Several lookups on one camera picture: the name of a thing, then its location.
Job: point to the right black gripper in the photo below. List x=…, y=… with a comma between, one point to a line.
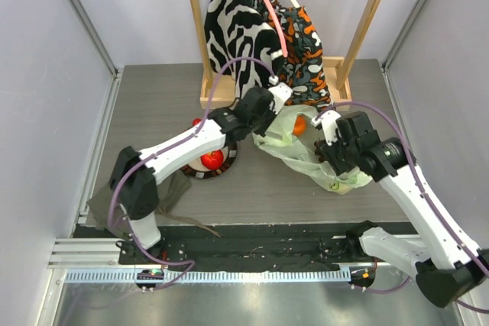
x=330, y=153

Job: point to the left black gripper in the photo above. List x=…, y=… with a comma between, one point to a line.
x=271, y=116

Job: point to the avocado print plastic bag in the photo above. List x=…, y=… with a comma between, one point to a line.
x=298, y=152

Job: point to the orange fake fruit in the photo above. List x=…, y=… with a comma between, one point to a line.
x=300, y=126

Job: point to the red fake apple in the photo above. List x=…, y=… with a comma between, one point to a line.
x=213, y=160

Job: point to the dark red fake grapes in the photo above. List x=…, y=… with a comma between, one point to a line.
x=318, y=152

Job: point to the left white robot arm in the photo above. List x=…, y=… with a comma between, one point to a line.
x=137, y=174

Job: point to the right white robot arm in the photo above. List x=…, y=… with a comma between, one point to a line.
x=449, y=263

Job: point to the orange grey patterned garment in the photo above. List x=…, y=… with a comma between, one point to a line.
x=303, y=67

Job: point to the striped rim ceramic plate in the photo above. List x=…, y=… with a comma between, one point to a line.
x=196, y=170

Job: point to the black white zebra garment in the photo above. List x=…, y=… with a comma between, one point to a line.
x=233, y=29

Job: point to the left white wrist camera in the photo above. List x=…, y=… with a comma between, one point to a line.
x=281, y=93

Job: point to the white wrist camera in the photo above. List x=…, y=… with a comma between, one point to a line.
x=281, y=93
x=327, y=122

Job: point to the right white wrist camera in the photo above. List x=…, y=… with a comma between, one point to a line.
x=327, y=122

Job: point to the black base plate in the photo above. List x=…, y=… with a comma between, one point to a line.
x=254, y=248

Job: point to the white slotted cable duct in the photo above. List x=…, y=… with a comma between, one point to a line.
x=127, y=275

